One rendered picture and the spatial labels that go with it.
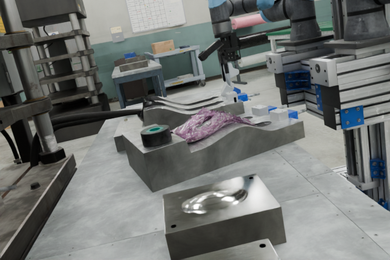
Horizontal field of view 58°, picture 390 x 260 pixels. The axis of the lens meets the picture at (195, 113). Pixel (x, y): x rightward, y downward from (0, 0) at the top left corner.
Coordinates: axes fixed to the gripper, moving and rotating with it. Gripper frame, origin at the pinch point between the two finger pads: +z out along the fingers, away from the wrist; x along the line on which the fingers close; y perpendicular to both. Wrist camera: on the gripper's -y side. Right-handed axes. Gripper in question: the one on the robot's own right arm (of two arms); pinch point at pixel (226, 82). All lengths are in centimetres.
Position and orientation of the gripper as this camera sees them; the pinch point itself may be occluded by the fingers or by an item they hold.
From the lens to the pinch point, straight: 149.0
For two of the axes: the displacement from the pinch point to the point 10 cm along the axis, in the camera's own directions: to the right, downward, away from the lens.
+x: -1.2, -2.1, 9.7
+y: 9.7, -2.1, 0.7
